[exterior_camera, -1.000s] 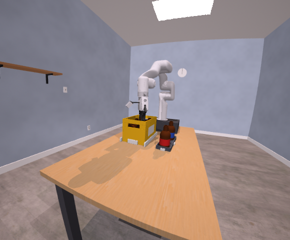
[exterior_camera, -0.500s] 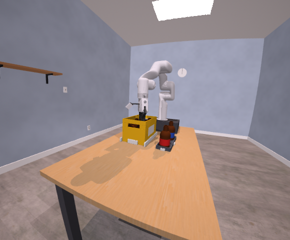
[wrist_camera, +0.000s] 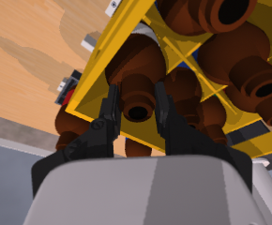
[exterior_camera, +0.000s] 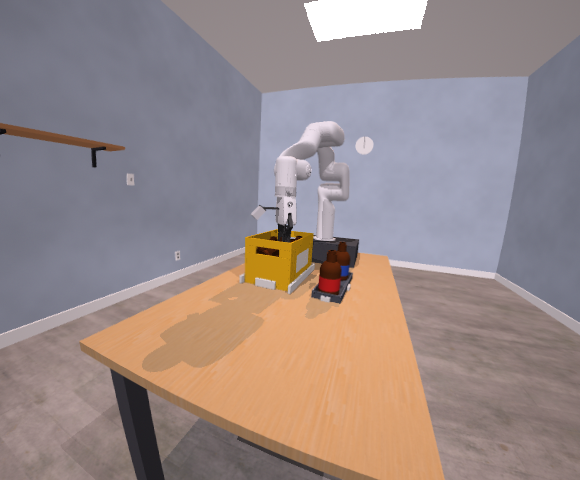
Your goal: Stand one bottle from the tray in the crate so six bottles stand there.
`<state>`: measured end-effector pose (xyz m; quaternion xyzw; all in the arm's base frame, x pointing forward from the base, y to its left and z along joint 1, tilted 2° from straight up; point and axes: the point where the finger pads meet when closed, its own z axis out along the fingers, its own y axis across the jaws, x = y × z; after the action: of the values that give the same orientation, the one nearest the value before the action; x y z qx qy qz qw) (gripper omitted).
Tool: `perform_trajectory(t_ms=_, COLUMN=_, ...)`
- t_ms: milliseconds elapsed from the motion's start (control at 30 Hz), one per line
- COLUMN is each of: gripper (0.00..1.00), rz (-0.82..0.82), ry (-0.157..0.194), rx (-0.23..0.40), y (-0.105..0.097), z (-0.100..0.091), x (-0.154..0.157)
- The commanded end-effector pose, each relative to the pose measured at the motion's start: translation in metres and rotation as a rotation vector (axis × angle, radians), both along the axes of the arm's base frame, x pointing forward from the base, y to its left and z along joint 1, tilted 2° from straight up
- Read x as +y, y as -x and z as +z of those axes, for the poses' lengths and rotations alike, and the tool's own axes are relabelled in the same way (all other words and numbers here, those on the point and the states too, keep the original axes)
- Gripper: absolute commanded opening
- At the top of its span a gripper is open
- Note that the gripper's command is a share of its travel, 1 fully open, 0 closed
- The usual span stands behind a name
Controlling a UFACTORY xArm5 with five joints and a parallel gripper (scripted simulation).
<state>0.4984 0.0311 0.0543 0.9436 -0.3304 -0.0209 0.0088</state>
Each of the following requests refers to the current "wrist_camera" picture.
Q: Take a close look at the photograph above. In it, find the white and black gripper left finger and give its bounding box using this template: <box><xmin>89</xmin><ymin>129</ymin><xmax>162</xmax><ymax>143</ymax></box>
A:
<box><xmin>31</xmin><ymin>84</ymin><xmax>122</xmax><ymax>200</ymax></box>

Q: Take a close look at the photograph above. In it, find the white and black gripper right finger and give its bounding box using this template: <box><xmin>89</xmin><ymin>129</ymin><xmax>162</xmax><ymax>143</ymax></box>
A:
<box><xmin>154</xmin><ymin>82</ymin><xmax>252</xmax><ymax>194</ymax></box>

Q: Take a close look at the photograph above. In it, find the yellow bottle crate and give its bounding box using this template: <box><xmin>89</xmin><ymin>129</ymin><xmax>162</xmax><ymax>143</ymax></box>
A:
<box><xmin>66</xmin><ymin>0</ymin><xmax>272</xmax><ymax>158</ymax></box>

